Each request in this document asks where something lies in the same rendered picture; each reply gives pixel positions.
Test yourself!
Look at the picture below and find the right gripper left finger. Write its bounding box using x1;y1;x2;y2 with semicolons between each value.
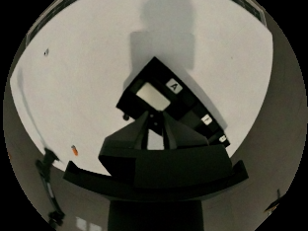
101;111;149;149

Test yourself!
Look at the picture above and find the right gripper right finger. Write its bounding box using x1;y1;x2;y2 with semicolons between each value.
162;111;209;149

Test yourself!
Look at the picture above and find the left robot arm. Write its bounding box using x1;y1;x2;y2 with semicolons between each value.
35;147;64;228

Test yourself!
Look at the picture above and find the black bolt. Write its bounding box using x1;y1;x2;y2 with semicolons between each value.
122;114;129;121

